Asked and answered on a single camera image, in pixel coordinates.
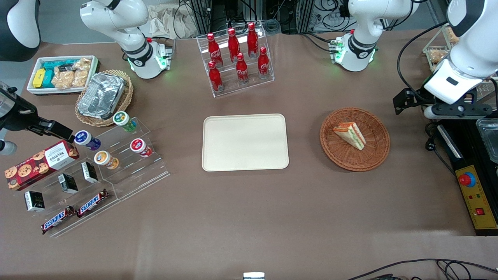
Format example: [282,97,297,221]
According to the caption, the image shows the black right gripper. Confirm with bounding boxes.
[0,81,75,143]

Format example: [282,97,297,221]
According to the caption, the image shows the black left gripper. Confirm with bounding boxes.
[393,88,479,115]

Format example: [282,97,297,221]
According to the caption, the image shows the triangular sandwich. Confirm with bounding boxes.
[333,122,366,151]

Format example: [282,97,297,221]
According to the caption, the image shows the brown round wicker basket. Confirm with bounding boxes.
[319,107,391,172]

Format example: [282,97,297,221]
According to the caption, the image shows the light oval wicker basket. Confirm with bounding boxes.
[75,70,134,128]

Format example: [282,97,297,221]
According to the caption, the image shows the cream plastic tray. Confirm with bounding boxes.
[202,114,290,172]

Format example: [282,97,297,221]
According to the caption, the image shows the blue lid snack cup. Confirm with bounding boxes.
[74,130,102,152]

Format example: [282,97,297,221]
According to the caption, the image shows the red Walkers cookie box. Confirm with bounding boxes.
[4,140,80,191]

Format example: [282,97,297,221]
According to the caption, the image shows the white plastic bin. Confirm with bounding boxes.
[26,56,100,96]

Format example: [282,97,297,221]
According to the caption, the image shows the clear bag of cookies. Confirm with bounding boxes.
[52,70,75,89]
[72,58,92,88]

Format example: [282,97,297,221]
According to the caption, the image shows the yellow snack box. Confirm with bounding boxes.
[33,69,47,89]

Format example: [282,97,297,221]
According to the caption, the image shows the small black carton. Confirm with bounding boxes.
[58,173,79,194]
[24,190,46,213]
[81,161,99,184]

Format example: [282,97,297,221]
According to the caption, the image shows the aluminium foil container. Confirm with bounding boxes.
[77,72,126,120]

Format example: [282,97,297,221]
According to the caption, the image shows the orange snack cup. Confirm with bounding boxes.
[94,150,119,170]

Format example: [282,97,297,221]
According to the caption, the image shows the green lid snack cup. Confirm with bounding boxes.
[112,111,138,133]

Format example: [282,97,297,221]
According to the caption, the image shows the clear acrylic snack stand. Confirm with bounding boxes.
[8,156,118,238]

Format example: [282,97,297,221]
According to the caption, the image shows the black machine with yellow panel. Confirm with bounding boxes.
[437,117,498,236]

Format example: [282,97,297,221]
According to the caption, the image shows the Snickers bar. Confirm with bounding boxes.
[76,189,110,219]
[40,205,77,236]

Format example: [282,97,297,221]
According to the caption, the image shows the red lid snack cup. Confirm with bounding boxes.
[130,138,153,158]

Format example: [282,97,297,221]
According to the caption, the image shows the clear metal-rimmed pan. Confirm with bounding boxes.
[475,117,498,164]

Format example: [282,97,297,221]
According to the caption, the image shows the clear acrylic cup stand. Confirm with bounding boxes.
[86,116,171,201]

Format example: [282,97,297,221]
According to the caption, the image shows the clear acrylic bottle rack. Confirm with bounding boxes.
[196,21,275,98]

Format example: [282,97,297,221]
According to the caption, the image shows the red cola bottle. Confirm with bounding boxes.
[228,28,241,63]
[247,22,259,59]
[208,61,224,93]
[207,33,223,67]
[235,53,249,84]
[258,47,270,80]

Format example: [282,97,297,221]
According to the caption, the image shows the beige cloth bag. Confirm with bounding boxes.
[147,5,200,39]

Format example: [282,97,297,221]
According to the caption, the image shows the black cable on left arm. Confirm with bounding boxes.
[397,21,449,96]

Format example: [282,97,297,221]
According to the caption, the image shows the black power cable with plug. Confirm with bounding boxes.
[424,122,458,178]

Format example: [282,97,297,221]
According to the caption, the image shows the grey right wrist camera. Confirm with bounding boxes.
[0,139,18,156]

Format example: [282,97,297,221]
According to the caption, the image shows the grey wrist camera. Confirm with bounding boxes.
[424,102,493,119]
[0,139,18,156]

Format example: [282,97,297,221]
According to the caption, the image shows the wire bread rack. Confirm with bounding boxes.
[423,24,498,105]

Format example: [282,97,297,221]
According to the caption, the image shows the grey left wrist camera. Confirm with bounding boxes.
[424,102,493,119]

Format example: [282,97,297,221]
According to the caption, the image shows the tangle of black cables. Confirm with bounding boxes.
[300,0,352,43]

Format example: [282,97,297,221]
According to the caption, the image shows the black floor cable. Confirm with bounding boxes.
[345,258,498,280]

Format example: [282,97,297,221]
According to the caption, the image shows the aluminium frame post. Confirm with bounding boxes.
[190,0,213,35]

